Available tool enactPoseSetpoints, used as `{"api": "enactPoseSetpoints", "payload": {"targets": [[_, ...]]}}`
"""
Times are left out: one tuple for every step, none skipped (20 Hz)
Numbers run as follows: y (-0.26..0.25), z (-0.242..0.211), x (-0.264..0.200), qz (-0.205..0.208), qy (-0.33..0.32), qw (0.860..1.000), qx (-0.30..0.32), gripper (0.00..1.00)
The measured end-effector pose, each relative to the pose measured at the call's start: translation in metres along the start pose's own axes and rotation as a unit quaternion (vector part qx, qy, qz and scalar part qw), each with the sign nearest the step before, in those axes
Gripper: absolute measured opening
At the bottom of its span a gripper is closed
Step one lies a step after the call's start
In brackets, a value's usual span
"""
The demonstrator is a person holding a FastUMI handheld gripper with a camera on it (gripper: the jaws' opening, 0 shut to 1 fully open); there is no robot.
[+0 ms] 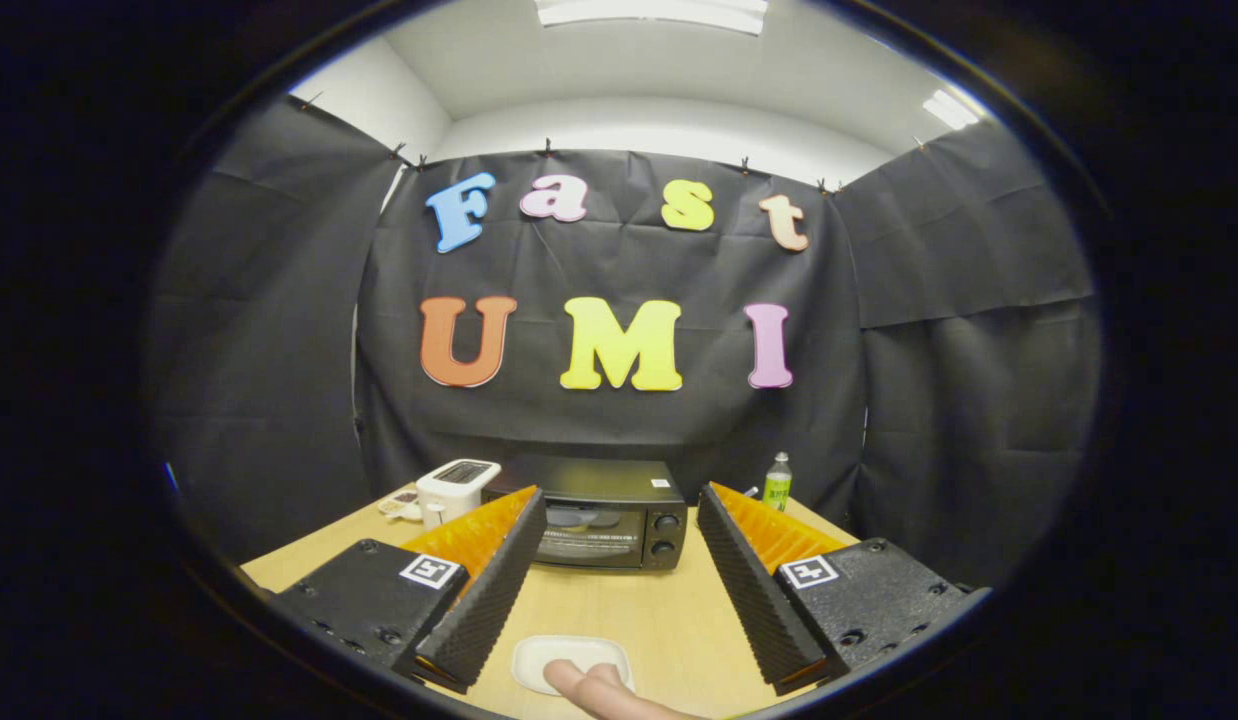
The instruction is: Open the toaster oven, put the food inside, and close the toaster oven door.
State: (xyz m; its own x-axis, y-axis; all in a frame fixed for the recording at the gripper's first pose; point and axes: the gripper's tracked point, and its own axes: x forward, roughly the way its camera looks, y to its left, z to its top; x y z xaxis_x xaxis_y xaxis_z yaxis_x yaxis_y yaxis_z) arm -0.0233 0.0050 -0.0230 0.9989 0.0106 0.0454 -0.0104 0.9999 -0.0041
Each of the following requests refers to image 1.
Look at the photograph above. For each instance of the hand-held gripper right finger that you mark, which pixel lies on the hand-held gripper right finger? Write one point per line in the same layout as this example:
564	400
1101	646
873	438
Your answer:
754	590

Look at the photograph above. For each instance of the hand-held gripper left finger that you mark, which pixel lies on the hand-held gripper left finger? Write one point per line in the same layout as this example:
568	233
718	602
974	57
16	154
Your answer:
499	585

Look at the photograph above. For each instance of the black toaster oven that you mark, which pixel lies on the black toaster oven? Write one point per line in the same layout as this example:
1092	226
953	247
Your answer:
604	500

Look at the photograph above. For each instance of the white pop-up toaster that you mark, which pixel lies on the white pop-up toaster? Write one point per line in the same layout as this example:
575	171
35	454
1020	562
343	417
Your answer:
449	495

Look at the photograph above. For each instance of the green label drink bottle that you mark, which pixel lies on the green label drink bottle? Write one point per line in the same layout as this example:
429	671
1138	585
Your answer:
777	488

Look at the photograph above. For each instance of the ceiling light panel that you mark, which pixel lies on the ceiling light panel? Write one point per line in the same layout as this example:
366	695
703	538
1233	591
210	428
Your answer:
951	108

